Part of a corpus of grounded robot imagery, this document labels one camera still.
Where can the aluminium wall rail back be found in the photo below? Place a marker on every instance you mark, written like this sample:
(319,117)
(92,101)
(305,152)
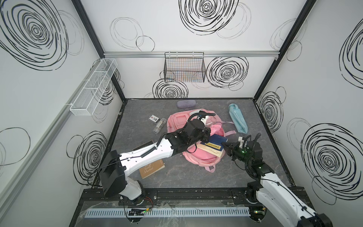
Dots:
(187,54)

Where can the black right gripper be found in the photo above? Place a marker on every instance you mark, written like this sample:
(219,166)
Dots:
(231,148)

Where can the blue book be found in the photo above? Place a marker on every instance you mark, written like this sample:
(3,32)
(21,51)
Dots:
(214,146)

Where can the purple fabric glasses case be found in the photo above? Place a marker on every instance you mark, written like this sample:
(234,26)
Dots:
(186,103)

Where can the brown book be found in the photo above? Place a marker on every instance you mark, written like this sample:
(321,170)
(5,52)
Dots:
(151,168)

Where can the aluminium wall rail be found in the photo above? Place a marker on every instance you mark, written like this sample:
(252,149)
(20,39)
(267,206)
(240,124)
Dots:
(20,150)
(187,54)

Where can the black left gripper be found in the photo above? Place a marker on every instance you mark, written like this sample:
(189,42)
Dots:
(204,132)

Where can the aluminium wall rail left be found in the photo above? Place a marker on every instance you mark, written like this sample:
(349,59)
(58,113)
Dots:
(20,150)

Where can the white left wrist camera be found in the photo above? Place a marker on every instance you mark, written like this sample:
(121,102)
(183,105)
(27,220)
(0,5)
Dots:
(206,119)

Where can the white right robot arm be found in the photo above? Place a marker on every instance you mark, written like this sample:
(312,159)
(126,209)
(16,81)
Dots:
(270,191)

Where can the grey slotted cable duct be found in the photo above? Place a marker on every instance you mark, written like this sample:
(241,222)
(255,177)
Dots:
(168,212)

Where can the flat clear lead refill box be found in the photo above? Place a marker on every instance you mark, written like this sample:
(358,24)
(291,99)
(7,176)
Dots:
(154,119)

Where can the black aluminium frame post left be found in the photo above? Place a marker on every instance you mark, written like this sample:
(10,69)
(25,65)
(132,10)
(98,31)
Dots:
(95,41)

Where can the black wire basket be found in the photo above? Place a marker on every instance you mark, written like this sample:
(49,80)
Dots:
(186,70)

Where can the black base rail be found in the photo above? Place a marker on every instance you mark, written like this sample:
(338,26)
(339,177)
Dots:
(155,196)

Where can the pink student backpack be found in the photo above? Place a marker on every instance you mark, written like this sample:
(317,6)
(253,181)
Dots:
(193,154)

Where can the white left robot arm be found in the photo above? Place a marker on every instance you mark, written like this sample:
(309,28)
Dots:
(115,170)

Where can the black frame post right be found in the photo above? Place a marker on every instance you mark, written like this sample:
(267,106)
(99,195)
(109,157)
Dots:
(309,4)

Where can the white mesh wall shelf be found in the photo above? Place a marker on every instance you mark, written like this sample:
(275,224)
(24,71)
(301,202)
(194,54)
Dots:
(93,86)

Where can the teal pencil pouch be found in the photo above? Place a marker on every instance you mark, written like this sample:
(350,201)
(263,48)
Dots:
(238,118)

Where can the clear plastic eraser case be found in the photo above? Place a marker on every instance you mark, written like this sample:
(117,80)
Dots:
(159,125)

